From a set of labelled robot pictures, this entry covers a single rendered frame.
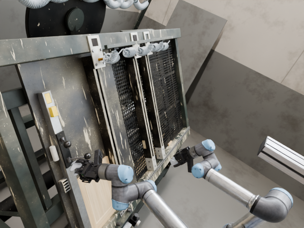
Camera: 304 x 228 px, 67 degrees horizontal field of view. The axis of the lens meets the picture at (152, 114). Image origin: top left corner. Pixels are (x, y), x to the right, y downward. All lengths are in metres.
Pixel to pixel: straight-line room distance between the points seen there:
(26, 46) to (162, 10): 3.92
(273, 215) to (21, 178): 1.15
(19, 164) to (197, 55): 3.51
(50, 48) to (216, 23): 3.36
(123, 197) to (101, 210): 0.62
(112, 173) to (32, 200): 0.41
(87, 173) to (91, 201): 0.47
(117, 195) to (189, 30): 3.62
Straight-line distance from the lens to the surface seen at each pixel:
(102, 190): 1.66
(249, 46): 4.33
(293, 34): 4.27
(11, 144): 1.15
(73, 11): 1.98
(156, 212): 1.05
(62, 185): 1.38
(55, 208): 1.47
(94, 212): 1.64
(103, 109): 1.51
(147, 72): 2.05
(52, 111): 1.26
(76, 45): 1.37
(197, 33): 4.28
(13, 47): 1.13
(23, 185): 1.21
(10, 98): 1.25
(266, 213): 1.28
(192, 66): 4.20
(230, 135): 4.71
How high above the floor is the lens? 2.35
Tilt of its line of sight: 30 degrees down
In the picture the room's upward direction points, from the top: 23 degrees clockwise
